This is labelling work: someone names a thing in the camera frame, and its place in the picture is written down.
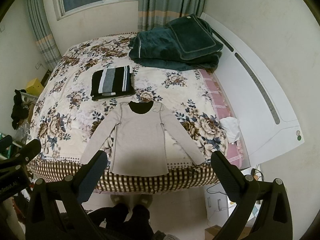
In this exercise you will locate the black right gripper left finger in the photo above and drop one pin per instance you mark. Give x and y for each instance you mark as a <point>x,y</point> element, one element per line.
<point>79,187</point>

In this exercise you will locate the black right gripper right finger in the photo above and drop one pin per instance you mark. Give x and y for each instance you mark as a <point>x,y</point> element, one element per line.
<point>237,186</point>

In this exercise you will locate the beige long sleeve shirt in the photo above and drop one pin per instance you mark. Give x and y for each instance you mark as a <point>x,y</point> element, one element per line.
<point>139,139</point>

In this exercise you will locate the black clothes on rack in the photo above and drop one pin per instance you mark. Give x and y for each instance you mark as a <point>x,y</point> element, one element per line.
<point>19,112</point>

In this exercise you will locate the white bedside cabinet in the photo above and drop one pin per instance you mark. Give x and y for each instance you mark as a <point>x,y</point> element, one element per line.
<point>219,207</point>

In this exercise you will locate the pink striped bed sheet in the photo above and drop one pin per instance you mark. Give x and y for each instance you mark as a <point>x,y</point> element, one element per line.
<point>235,152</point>

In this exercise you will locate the white crumpled cloth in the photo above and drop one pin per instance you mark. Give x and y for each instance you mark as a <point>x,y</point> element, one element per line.
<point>231,127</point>

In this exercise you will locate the floral bed blanket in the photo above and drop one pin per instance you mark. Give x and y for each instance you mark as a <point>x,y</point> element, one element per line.
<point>65,117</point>

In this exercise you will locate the yellow box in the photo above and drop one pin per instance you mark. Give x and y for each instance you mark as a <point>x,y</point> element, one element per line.
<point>34,87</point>

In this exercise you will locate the white bed headboard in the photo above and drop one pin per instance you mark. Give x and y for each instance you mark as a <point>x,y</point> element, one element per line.
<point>268,124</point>

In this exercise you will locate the left green curtain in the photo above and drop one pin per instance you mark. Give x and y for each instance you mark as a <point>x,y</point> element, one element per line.
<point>44,38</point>

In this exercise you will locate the green curtain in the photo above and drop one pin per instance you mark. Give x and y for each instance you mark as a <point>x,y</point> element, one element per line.
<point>44,38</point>
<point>157,13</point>

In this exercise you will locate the dark green folded blanket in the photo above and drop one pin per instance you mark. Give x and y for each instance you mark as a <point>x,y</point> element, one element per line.
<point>182,44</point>

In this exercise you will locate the right green curtain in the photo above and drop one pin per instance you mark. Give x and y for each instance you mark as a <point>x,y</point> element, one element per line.
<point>157,13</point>

